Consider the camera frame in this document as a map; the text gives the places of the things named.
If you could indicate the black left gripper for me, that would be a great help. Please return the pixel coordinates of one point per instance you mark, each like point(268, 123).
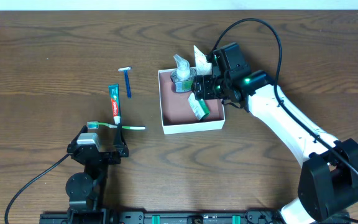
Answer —
point(105, 154)

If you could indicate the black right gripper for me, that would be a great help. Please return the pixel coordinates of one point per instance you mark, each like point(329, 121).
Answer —
point(202, 86)

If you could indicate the green white toothbrush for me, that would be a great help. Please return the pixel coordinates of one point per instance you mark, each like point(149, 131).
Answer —
point(97, 124)

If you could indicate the white lotion tube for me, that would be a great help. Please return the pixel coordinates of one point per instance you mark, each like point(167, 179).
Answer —
point(203, 67)

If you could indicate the green white soap packet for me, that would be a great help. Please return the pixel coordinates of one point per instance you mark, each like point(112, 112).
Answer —
point(199, 107)

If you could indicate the clear blue soap pump bottle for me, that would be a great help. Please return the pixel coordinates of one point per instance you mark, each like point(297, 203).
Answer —
point(183, 76)

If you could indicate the green red toothpaste tube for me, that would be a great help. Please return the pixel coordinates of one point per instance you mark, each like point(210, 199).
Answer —
point(115, 102)

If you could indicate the blue disposable razor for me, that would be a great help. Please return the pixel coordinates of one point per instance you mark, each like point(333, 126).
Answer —
point(125, 71)

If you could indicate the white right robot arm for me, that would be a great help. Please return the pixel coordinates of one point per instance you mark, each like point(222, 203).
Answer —
point(329, 167)

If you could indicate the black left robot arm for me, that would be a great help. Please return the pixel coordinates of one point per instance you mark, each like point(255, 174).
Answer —
point(85, 189)

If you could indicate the white box with pink inside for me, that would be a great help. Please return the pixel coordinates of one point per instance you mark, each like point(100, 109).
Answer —
point(176, 113)

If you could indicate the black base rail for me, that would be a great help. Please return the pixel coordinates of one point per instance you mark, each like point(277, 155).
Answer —
point(253, 216)

